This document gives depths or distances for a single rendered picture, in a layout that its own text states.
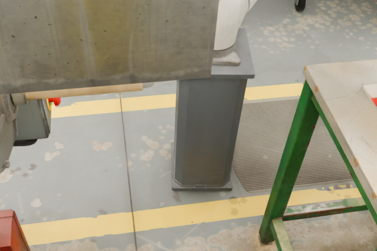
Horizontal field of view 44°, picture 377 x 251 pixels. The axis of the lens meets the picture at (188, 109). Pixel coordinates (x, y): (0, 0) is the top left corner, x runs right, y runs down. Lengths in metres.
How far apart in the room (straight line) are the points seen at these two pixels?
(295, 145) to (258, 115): 1.00
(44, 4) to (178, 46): 0.15
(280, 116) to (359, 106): 1.26
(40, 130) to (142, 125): 1.32
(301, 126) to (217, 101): 0.41
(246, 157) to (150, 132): 0.49
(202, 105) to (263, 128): 0.75
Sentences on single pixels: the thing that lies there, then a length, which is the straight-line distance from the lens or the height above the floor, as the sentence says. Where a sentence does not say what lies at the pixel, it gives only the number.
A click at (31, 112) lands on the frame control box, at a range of 1.07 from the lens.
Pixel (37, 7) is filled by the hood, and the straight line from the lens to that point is 0.49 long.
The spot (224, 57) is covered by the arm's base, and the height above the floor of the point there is 0.72.
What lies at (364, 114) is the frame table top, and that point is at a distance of 1.27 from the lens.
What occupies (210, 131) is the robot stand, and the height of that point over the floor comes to 0.39.
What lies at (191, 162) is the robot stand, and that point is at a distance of 1.99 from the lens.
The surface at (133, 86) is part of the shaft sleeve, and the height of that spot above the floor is 1.25.
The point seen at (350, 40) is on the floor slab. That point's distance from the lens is 3.19.
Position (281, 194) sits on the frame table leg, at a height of 0.38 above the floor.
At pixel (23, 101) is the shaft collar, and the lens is 0.75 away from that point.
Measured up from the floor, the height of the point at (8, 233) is 0.62.
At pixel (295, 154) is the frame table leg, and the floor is 0.61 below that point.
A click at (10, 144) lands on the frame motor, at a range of 0.80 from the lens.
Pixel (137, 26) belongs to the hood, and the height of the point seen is 1.47.
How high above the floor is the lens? 1.76
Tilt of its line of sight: 45 degrees down
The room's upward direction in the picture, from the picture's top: 4 degrees clockwise
